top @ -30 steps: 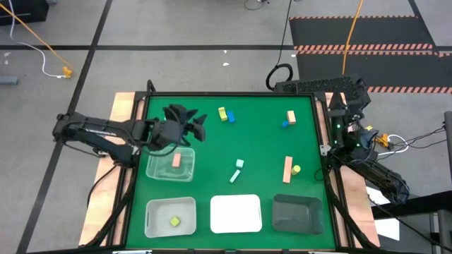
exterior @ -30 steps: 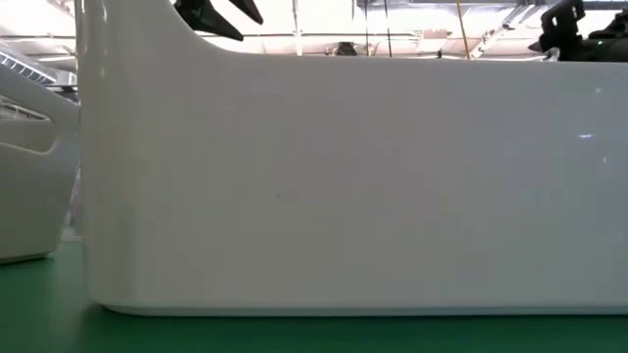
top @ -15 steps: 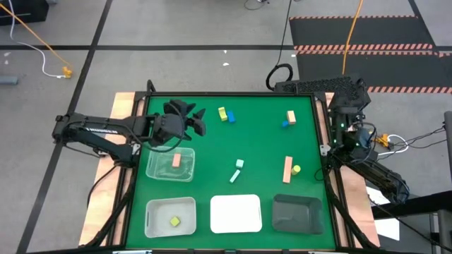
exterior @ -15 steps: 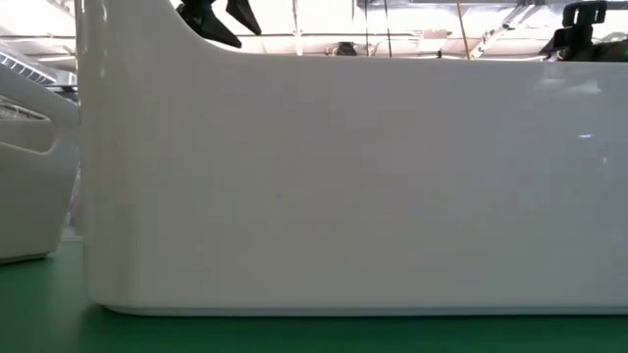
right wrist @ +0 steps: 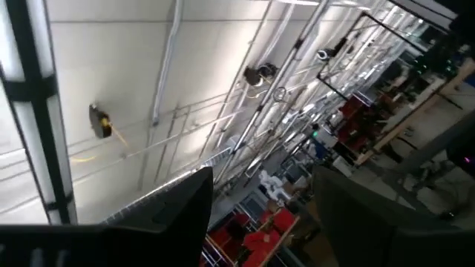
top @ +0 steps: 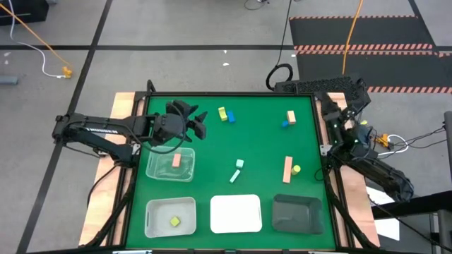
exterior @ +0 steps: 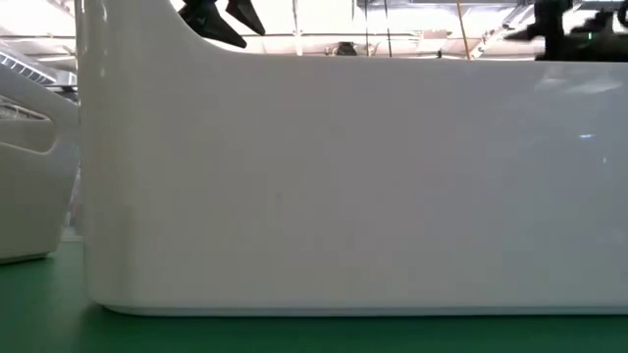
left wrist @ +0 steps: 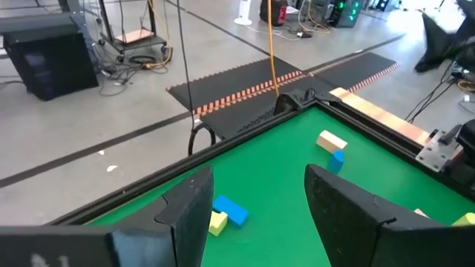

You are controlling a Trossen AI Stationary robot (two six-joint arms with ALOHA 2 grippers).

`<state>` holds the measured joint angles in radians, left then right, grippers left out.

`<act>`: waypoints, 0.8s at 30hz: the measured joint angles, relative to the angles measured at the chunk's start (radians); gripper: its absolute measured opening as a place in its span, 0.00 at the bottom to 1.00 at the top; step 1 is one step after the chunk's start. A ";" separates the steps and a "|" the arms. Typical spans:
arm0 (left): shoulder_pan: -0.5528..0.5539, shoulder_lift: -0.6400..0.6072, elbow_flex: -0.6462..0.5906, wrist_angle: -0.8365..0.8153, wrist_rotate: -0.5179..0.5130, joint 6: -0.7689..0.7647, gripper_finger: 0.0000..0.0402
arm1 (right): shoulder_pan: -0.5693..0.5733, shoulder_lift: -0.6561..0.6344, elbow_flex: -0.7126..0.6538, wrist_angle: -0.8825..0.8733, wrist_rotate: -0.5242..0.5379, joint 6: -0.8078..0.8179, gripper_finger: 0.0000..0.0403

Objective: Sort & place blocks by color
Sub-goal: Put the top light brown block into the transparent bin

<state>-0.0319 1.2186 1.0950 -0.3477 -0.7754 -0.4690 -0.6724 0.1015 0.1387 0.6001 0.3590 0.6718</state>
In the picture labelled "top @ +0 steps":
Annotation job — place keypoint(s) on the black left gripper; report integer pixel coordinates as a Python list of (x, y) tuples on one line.
[(166, 128)]

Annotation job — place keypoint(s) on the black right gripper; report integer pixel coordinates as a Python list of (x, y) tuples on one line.
[(339, 125)]

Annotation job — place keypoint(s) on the yellow arch block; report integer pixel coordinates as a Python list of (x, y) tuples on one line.
[(222, 114)]

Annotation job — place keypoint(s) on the blue rectangular block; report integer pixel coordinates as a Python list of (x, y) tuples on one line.
[(231, 116)]

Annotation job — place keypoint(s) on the pink block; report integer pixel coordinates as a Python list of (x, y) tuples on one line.
[(291, 117)]

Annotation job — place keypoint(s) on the short orange block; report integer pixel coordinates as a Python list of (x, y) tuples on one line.
[(176, 160)]

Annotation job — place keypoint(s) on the small blue block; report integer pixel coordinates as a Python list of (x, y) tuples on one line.
[(284, 124)]

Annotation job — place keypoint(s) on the yellow cylinder block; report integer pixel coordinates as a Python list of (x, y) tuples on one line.
[(296, 169)]

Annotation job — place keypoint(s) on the long mint block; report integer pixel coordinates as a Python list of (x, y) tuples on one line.
[(234, 176)]

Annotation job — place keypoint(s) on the long orange block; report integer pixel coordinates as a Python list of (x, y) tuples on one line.
[(287, 169)]

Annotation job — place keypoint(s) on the small yellow cube block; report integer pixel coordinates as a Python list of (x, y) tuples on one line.
[(175, 221)]

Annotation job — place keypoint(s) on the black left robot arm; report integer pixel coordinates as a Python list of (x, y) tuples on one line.
[(106, 127)]

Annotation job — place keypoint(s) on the black perforated box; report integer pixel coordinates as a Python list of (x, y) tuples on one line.
[(318, 84)]

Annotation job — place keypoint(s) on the clear plastic bin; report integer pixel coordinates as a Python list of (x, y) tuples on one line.
[(159, 173)]

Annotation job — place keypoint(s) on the green table mat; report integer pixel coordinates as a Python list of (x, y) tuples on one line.
[(254, 148)]

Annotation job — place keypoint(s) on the black hazard-striped floor mat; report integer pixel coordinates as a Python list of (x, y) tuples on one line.
[(370, 31)]

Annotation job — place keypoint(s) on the white plastic bin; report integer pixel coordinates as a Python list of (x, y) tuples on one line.
[(234, 213)]

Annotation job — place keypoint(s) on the light grey plastic bin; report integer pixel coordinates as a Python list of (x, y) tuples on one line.
[(159, 218)]

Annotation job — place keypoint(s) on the dark grey plastic bin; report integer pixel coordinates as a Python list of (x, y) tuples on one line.
[(296, 215)]

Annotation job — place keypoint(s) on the wooden side board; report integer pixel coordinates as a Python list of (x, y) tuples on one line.
[(363, 218), (106, 204)]

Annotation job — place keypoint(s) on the white paper sheet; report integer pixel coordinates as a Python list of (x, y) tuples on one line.
[(386, 225)]

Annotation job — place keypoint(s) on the black metal beam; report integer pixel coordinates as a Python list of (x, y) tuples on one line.
[(423, 202)]

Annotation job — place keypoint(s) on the yellow floor plug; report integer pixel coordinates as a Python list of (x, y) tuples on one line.
[(67, 72)]

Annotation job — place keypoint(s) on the grey metal stand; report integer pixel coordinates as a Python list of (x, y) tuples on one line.
[(445, 233)]

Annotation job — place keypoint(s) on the small grey floor object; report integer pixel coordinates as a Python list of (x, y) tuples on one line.
[(7, 80)]

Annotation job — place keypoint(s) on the black equipment case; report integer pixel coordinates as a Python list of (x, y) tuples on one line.
[(21, 10)]

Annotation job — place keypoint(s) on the grey metal post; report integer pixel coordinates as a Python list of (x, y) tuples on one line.
[(448, 141)]

